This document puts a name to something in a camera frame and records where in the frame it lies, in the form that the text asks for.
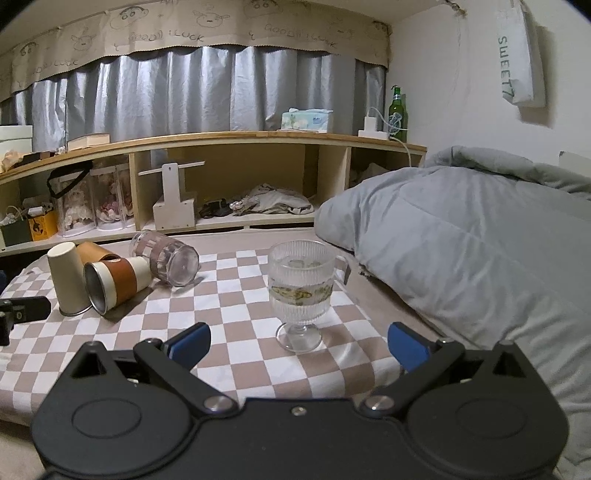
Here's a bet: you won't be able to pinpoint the ribbed goblet glass yellow band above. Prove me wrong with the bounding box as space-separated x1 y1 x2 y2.
267 240 351 354

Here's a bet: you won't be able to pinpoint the cream upside-down cup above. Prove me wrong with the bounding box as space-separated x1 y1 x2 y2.
47 242 91 317

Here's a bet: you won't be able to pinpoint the orange brown cup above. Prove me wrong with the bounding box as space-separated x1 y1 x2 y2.
76 242 120 265

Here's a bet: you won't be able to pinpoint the steel cup brown leather sleeve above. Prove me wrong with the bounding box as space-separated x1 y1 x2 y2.
83 256 152 316

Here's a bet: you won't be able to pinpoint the checkered beige white cloth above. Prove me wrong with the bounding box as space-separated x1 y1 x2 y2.
1 250 400 425

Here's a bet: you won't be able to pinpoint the dark green small bag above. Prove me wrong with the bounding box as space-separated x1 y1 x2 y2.
1 218 32 247

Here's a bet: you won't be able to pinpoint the yellow small box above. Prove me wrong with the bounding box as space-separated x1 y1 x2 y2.
28 210 58 241

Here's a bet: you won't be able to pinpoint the clear glass brown checkered band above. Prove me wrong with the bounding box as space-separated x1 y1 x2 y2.
129 230 200 287

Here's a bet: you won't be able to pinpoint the doll in clear case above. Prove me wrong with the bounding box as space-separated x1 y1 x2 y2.
50 172 96 237

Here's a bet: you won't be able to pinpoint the grey duvet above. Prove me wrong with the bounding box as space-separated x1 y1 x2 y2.
315 146 590 479

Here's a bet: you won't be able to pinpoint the white wooden T stand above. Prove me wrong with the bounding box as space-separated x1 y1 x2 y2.
138 161 205 231

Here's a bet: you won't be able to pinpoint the black items on shelf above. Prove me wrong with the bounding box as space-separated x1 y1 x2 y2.
198 198 232 219

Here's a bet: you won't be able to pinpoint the wooden low shelf unit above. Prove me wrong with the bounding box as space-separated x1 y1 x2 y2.
1 131 427 242

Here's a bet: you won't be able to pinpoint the grey crumpled cloth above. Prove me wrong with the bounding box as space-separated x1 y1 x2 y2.
229 184 315 216

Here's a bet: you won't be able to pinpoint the white storage box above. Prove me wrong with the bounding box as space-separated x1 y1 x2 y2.
0 125 33 159

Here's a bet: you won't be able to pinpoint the wooden box on shelf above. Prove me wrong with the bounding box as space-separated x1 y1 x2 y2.
67 133 110 152

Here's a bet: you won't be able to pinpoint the white power strip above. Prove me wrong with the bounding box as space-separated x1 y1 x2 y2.
358 116 389 140

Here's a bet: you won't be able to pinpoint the green glass bottle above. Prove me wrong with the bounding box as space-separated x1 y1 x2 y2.
388 85 407 142

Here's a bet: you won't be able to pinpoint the tissue box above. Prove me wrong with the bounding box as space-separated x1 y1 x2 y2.
280 108 334 133

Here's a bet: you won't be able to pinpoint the silver grey curtain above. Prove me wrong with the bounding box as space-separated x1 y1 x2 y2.
1 46 387 150

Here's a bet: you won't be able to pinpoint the beige printed curtain valance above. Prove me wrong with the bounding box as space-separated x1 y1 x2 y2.
1 1 391 99

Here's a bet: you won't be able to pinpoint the white hanging paper bag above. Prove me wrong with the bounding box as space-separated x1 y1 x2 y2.
496 1 546 108

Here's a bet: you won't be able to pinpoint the black strap loop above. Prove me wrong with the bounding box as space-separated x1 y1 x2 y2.
46 160 95 200

